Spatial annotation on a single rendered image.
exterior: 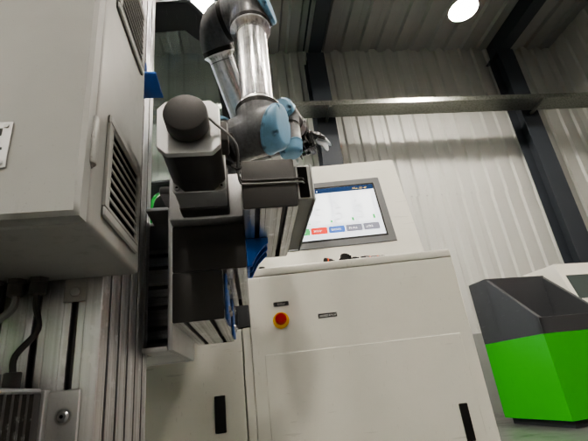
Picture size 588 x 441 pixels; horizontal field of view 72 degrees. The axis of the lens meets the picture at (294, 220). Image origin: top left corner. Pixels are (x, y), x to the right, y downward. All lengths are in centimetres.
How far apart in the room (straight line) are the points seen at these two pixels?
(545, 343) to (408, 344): 325
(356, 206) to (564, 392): 320
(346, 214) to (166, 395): 97
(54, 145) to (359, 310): 109
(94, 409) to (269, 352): 82
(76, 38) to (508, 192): 717
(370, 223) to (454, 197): 523
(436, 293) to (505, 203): 597
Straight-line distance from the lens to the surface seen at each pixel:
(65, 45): 53
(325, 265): 138
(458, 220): 677
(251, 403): 133
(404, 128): 730
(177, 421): 137
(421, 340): 139
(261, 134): 99
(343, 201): 181
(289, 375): 132
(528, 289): 536
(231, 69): 134
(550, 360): 456
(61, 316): 61
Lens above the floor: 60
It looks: 22 degrees up
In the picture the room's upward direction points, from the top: 7 degrees counter-clockwise
